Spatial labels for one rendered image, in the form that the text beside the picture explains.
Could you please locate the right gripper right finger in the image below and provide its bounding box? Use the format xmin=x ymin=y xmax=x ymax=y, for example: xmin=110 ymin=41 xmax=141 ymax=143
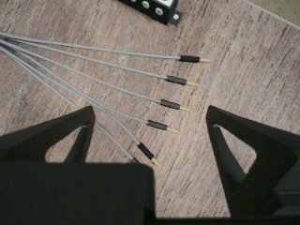
xmin=205 ymin=105 xmax=300 ymax=217

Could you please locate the black and gold jack plug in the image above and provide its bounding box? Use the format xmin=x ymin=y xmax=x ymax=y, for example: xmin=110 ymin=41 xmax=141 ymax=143
xmin=147 ymin=120 xmax=177 ymax=132
xmin=160 ymin=99 xmax=190 ymax=112
xmin=167 ymin=76 xmax=197 ymax=86

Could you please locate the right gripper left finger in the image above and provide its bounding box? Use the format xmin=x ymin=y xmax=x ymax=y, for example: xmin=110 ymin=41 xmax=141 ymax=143
xmin=0 ymin=105 xmax=96 ymax=162

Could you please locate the black jack plug with cream metal tip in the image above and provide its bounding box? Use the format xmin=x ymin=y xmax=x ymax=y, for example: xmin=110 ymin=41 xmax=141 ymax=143
xmin=130 ymin=157 xmax=139 ymax=162
xmin=138 ymin=142 xmax=160 ymax=167
xmin=179 ymin=55 xmax=212 ymax=63

